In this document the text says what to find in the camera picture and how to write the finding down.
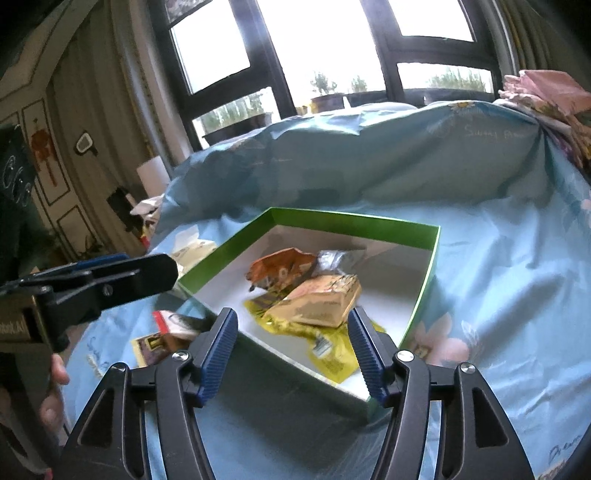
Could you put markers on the potted plant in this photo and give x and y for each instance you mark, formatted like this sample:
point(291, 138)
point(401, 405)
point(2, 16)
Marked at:
point(325, 101)

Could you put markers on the grey curtain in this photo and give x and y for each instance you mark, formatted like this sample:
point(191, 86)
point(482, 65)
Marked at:
point(526, 32)
point(138, 92)

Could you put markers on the black box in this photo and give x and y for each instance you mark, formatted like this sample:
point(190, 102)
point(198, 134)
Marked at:
point(121, 207)

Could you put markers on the dark planter trough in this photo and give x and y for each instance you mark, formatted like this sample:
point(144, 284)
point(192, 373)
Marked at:
point(378, 98)
point(240, 127)

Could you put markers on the orange snack packet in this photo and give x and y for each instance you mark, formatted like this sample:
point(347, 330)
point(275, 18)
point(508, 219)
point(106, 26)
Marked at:
point(277, 267)

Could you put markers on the white paper roll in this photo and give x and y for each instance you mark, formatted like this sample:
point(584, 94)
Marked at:
point(153, 177)

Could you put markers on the white tissue pack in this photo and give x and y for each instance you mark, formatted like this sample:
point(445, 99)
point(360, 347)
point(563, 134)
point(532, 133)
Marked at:
point(194, 251)

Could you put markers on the panelled cabinet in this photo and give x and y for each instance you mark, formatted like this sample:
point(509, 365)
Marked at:
point(64, 92)

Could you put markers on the black board with drawings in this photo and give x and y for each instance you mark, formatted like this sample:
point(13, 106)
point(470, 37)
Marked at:
point(16, 170)

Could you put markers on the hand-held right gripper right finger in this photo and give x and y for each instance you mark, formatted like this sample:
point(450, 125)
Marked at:
point(367, 360)

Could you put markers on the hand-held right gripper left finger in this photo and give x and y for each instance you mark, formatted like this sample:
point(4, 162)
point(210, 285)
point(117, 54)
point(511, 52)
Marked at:
point(219, 355)

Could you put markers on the silver snack packet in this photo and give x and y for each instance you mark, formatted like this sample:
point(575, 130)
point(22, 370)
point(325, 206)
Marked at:
point(330, 261)

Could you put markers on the stack of folded clothes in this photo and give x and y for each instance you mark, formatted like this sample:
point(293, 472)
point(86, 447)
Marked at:
point(554, 97)

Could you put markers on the blue floral bed sheet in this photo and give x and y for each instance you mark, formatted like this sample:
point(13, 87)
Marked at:
point(485, 254)

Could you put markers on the black and yellow snack packet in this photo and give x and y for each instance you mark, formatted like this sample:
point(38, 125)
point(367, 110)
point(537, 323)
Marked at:
point(157, 344)

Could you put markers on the green cardboard box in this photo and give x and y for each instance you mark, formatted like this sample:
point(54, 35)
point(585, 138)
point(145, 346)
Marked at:
point(360, 228)

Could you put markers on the beige snack packet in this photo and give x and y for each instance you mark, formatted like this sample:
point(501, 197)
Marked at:
point(309, 304)

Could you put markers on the person's left hand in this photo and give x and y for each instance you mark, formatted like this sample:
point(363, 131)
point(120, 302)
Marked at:
point(57, 374)

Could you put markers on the dark-framed window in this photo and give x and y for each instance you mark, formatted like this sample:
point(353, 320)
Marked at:
point(268, 60)

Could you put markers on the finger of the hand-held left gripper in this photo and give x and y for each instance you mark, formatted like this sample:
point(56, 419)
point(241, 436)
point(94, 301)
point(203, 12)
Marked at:
point(74, 266)
point(138, 277)

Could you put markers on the bright yellow snack packet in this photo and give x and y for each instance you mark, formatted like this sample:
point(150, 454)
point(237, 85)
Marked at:
point(332, 355)

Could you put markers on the red hanging decoration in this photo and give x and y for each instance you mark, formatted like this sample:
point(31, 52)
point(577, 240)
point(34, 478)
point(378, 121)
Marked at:
point(44, 147)

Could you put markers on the white crumpled bag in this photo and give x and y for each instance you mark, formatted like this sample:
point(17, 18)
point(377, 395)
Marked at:
point(147, 206)

